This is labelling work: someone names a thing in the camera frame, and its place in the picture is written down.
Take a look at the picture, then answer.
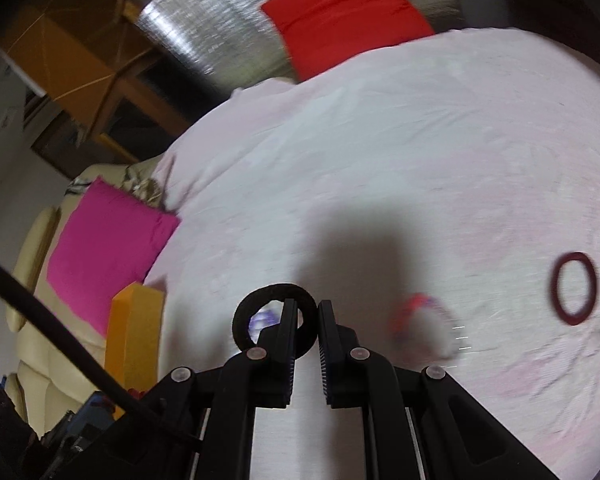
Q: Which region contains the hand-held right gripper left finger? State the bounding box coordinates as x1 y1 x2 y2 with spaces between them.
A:
80 299 299 480

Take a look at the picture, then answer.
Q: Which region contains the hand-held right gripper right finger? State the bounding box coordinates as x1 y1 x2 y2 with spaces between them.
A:
319 300 556 480

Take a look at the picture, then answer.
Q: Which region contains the purple bead bracelet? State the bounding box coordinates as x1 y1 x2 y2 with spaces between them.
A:
249 309 283 342

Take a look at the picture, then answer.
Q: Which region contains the black fabric scrunchie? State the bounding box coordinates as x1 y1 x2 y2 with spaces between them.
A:
231 284 318 357

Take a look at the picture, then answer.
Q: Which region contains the orange cardboard box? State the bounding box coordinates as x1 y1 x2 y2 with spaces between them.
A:
104 282 167 398

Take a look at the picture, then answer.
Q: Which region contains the dark red scrunchie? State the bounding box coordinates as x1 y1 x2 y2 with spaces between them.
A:
549 251 599 326

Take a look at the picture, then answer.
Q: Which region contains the dark cloth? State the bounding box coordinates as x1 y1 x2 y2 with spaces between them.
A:
0 367 43 480

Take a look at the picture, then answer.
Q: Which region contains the cream leather recliner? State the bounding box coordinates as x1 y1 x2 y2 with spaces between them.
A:
2 157 166 438

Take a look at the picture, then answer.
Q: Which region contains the pink pillow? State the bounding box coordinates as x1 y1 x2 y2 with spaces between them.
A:
46 176 182 338

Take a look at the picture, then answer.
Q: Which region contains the white blanket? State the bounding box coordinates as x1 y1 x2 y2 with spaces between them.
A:
144 26 600 480

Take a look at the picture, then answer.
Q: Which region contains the patterned cloth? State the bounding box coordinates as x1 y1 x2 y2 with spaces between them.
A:
120 162 168 211

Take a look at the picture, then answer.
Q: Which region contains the silver foil insulation board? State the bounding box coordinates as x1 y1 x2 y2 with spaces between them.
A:
136 0 463 103

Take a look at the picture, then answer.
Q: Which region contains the red pillow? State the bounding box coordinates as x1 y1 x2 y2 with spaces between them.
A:
260 0 437 83

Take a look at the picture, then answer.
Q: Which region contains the wooden cabinet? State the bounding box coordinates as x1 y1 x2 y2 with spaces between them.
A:
0 0 191 163

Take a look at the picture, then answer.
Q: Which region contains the black cable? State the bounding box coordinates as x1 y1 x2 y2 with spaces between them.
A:
0 252 203 445

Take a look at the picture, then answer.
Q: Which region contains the pink and white bead bracelet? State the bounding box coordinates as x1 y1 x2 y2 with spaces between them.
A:
387 292 467 361

